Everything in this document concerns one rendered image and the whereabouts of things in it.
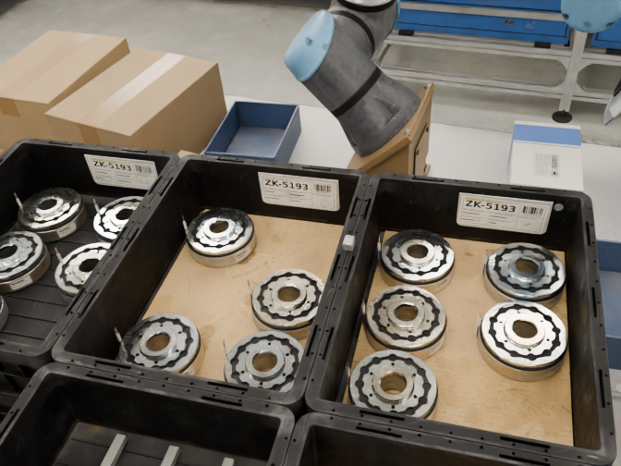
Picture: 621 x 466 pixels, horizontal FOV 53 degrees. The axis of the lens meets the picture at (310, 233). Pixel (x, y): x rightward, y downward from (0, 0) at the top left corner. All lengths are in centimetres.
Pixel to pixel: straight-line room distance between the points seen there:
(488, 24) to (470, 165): 141
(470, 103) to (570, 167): 171
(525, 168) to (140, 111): 73
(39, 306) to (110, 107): 49
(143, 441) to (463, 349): 40
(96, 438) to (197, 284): 25
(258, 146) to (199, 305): 58
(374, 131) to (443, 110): 173
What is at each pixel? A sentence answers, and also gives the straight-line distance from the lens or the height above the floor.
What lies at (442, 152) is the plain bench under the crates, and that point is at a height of 70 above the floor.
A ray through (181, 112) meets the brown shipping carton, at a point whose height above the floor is 82.
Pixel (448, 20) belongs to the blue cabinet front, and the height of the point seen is 38.
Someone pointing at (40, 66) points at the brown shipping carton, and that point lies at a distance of 157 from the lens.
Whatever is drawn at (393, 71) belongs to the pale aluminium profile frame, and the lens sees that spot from 282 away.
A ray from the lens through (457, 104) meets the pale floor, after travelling 286.
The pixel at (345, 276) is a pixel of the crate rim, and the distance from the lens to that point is 76.
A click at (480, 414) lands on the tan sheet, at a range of 78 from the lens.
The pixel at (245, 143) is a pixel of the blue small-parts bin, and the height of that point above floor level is 70.
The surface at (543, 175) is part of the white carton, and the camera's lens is 117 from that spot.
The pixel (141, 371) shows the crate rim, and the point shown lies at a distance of 72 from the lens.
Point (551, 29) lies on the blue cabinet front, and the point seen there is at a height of 38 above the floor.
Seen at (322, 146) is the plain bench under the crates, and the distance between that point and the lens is 138.
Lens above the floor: 149
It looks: 43 degrees down
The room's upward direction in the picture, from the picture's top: 6 degrees counter-clockwise
